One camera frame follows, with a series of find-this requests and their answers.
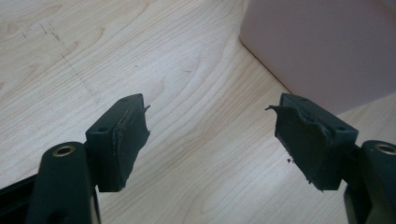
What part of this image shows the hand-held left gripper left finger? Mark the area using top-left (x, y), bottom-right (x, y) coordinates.
top-left (25, 92), bottom-right (151, 224)

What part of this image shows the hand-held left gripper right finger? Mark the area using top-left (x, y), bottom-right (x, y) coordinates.
top-left (264, 92), bottom-right (396, 224)

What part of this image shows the pink plastic box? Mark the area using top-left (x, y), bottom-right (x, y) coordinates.
top-left (238, 0), bottom-right (396, 116)

